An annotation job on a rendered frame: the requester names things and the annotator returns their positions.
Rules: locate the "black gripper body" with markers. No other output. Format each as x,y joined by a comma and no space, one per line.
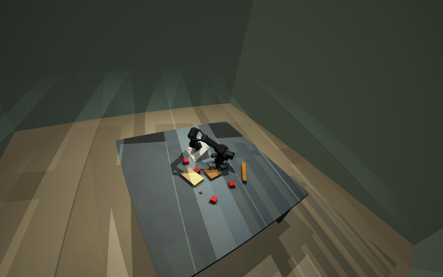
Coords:
218,159

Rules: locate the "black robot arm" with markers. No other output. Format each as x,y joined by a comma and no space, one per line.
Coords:
220,149

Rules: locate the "orange long board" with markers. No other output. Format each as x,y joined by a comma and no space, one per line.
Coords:
243,173

